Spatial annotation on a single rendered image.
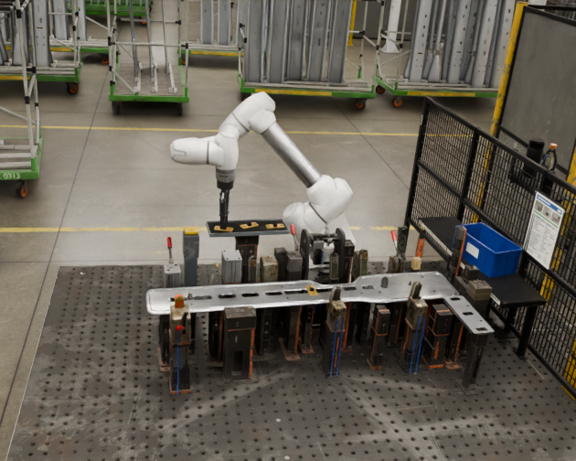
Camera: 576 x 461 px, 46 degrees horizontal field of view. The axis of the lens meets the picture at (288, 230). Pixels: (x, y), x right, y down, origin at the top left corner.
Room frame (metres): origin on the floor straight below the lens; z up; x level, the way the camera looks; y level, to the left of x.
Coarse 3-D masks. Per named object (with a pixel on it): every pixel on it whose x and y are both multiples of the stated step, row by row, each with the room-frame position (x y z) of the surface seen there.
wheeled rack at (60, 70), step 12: (72, 0) 9.01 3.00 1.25; (0, 12) 9.61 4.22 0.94; (72, 12) 9.02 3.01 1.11; (12, 48) 9.67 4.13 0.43; (72, 48) 9.85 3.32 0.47; (60, 60) 9.88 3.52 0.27; (0, 72) 8.85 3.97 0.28; (12, 72) 8.89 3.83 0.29; (48, 72) 9.00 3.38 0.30; (60, 72) 9.04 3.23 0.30; (72, 72) 9.08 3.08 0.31; (72, 84) 9.08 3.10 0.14
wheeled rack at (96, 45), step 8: (8, 40) 10.94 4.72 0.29; (64, 40) 11.18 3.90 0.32; (72, 40) 11.42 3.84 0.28; (88, 40) 11.50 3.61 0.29; (96, 40) 11.53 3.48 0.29; (104, 40) 11.55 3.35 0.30; (8, 48) 10.61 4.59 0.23; (56, 48) 10.80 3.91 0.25; (64, 48) 10.84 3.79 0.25; (80, 48) 10.91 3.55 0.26; (88, 48) 10.94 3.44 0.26; (96, 48) 10.98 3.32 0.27; (104, 48) 11.01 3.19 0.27; (104, 56) 11.07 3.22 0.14
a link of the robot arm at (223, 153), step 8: (216, 136) 2.77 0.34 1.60; (224, 136) 2.74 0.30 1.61; (232, 136) 2.76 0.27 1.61; (208, 144) 2.75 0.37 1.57; (216, 144) 2.75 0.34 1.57; (224, 144) 2.73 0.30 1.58; (232, 144) 2.74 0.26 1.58; (208, 152) 2.73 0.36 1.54; (216, 152) 2.73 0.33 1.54; (224, 152) 2.73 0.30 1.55; (232, 152) 2.74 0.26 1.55; (208, 160) 2.73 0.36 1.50; (216, 160) 2.73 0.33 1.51; (224, 160) 2.73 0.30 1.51; (232, 160) 2.74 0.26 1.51; (224, 168) 2.73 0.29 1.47; (232, 168) 2.75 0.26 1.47
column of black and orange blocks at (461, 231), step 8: (456, 232) 2.93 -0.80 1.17; (464, 232) 2.91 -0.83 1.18; (456, 240) 2.92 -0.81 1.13; (464, 240) 2.91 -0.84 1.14; (456, 248) 2.91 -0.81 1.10; (456, 256) 2.90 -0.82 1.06; (456, 264) 2.91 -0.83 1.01; (448, 272) 2.94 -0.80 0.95; (456, 272) 2.91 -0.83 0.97; (448, 280) 2.92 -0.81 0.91
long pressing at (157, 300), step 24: (168, 288) 2.48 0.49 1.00; (192, 288) 2.50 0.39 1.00; (216, 288) 2.52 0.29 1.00; (240, 288) 2.53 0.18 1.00; (264, 288) 2.55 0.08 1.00; (288, 288) 2.57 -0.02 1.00; (360, 288) 2.62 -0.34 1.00; (384, 288) 2.64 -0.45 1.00; (408, 288) 2.65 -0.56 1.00; (432, 288) 2.67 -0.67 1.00; (168, 312) 2.30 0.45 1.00; (192, 312) 2.33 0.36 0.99
